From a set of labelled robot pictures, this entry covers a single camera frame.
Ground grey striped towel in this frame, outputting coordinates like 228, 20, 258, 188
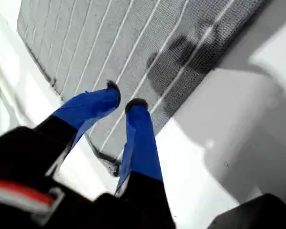
16, 0, 276, 177

